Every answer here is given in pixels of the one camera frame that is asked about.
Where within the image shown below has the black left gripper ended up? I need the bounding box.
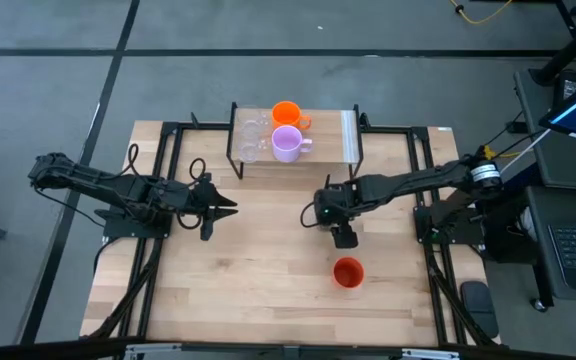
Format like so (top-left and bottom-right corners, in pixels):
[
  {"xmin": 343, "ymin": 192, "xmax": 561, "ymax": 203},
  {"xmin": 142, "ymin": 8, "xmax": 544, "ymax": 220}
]
[{"xmin": 187, "ymin": 172, "xmax": 240, "ymax": 242}]

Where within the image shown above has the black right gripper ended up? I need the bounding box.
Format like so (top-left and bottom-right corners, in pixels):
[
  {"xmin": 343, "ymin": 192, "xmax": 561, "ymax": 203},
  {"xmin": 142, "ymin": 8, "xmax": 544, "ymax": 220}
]
[{"xmin": 312, "ymin": 174, "xmax": 365, "ymax": 250}]

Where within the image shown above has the clear footed mug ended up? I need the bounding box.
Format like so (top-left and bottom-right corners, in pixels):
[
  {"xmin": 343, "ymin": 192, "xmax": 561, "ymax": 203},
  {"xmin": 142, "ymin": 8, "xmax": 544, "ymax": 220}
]
[
  {"xmin": 237, "ymin": 105, "xmax": 271, "ymax": 130},
  {"xmin": 236, "ymin": 135, "xmax": 270, "ymax": 165}
]

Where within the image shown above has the red-orange ribbed cup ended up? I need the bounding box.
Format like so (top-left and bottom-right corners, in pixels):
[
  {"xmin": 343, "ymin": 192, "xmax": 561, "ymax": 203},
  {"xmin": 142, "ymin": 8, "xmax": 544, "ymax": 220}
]
[{"xmin": 332, "ymin": 256, "xmax": 366, "ymax": 290}]

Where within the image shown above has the pink plastic mug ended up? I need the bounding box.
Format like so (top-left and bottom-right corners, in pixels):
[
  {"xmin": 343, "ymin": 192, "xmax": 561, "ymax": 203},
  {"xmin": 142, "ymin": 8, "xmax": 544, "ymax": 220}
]
[{"xmin": 270, "ymin": 124, "xmax": 314, "ymax": 164}]

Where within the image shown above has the orange plastic mug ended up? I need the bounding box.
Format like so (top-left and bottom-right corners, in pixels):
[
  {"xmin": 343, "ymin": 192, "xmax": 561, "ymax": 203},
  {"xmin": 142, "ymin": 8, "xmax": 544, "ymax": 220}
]
[{"xmin": 271, "ymin": 100, "xmax": 313, "ymax": 132}]

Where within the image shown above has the wooden shelf with black legs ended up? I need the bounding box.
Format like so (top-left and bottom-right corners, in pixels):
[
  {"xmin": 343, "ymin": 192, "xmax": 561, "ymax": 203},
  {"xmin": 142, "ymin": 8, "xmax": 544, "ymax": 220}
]
[{"xmin": 225, "ymin": 101, "xmax": 365, "ymax": 182}]

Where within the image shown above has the yellow plug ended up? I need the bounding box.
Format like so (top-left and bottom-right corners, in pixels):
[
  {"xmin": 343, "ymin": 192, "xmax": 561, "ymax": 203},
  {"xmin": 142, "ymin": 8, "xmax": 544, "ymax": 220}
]
[{"xmin": 480, "ymin": 144, "xmax": 519, "ymax": 161}]

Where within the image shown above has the black oval mouse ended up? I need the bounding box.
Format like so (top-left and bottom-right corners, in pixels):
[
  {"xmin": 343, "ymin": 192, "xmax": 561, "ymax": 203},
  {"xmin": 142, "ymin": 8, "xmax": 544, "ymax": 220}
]
[{"xmin": 460, "ymin": 280, "xmax": 500, "ymax": 340}]

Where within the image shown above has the dark grey desk with caster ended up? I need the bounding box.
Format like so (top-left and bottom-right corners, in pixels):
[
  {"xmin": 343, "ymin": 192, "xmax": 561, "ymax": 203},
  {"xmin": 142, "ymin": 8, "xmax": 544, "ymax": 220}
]
[{"xmin": 525, "ymin": 185, "xmax": 576, "ymax": 314}]

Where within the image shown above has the black power adapter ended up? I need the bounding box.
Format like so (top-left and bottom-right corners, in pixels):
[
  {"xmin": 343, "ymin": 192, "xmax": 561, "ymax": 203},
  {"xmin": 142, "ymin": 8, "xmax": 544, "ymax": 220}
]
[{"xmin": 552, "ymin": 69, "xmax": 576, "ymax": 104}]

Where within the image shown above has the black stand pole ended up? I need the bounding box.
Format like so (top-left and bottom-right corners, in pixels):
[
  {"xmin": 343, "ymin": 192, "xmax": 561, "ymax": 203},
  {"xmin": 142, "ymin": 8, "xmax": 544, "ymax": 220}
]
[{"xmin": 527, "ymin": 0, "xmax": 576, "ymax": 87}]

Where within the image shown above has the black metal table frame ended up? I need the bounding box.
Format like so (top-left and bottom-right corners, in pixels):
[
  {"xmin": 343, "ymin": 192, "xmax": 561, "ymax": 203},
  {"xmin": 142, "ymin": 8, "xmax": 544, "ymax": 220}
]
[{"xmin": 80, "ymin": 112, "xmax": 502, "ymax": 351}]

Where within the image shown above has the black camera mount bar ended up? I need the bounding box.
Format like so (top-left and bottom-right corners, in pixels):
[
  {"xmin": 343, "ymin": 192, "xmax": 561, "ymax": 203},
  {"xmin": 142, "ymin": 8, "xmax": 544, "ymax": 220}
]
[{"xmin": 0, "ymin": 337, "xmax": 576, "ymax": 360}]

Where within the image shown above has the white cable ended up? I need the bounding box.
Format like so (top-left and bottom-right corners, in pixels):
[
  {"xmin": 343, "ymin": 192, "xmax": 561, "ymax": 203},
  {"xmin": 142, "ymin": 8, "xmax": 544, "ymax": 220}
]
[{"xmin": 500, "ymin": 128, "xmax": 552, "ymax": 174}]

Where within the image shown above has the yellow floor cable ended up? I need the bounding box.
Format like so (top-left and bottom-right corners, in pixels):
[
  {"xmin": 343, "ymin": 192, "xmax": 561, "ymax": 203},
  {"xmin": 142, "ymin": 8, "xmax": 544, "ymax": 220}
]
[{"xmin": 448, "ymin": 0, "xmax": 514, "ymax": 26}]

